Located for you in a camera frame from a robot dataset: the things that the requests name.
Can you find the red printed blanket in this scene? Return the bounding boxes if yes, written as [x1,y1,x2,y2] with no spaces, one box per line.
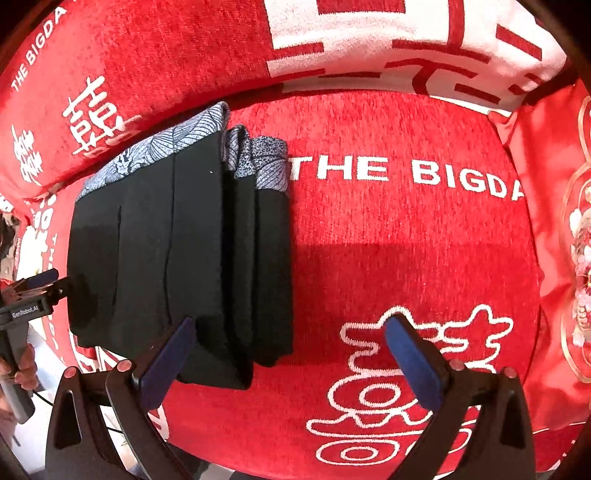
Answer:
[0,0,573,480]

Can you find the black pants with patterned waistband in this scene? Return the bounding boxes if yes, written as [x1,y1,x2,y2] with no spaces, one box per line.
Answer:
[66,100,296,392]

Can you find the red embroidered pillow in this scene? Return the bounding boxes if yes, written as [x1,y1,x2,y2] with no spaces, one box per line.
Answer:
[488,78,591,438]

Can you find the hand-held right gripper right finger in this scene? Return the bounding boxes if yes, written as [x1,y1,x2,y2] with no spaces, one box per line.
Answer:
[383,314,537,480]

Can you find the person's left hand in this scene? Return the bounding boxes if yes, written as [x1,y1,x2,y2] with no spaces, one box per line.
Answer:
[0,343,41,389]

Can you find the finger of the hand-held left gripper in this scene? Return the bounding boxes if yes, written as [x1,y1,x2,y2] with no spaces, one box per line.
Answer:
[10,269,60,291]
[28,276,74,303]

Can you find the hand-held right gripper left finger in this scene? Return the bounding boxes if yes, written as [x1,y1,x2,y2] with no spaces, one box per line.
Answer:
[45,316,197,480]

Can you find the thin black cable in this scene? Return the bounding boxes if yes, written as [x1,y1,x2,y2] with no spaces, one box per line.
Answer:
[30,390,127,437]

